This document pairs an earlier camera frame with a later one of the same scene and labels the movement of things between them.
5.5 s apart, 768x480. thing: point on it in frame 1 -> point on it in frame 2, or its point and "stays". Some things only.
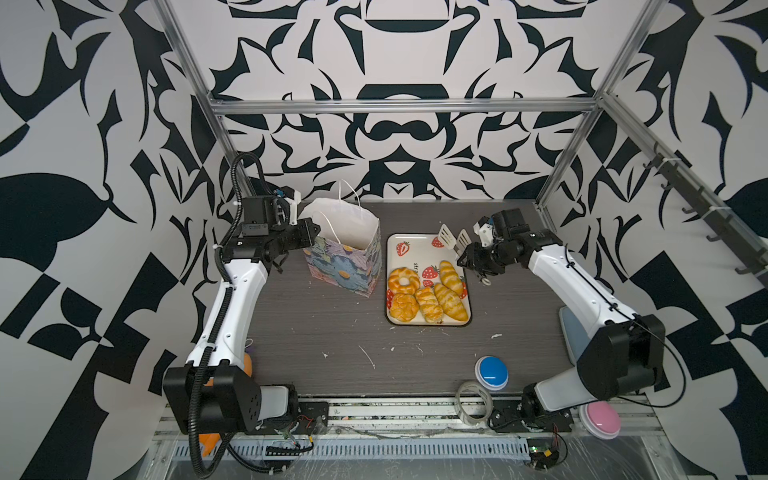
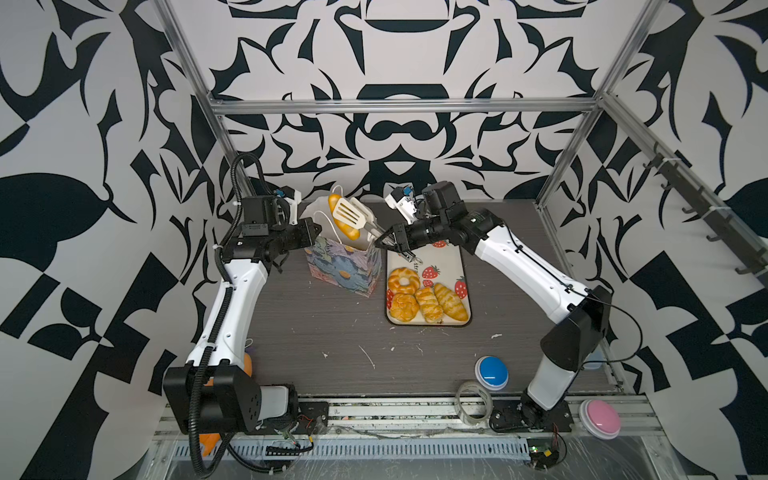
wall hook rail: (754, 259) stays
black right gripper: (473, 259) -> (404, 237)
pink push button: (600, 419) stays
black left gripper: (305, 235) stays
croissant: (450, 279) -> (350, 231)
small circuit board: (543, 453) stays
